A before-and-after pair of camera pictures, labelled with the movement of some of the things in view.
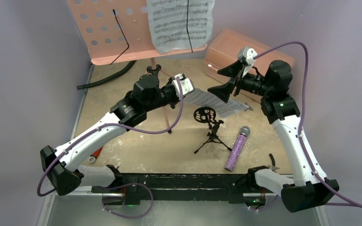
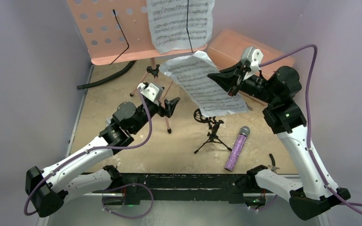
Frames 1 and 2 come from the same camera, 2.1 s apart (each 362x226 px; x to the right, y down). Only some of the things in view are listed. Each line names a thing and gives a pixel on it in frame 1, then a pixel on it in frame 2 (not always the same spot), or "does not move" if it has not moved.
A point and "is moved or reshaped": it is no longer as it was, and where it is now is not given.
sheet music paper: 178,25 does not move
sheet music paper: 206,98 is moved or reshaped
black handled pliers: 272,167 does not move
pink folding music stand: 117,31 does not move
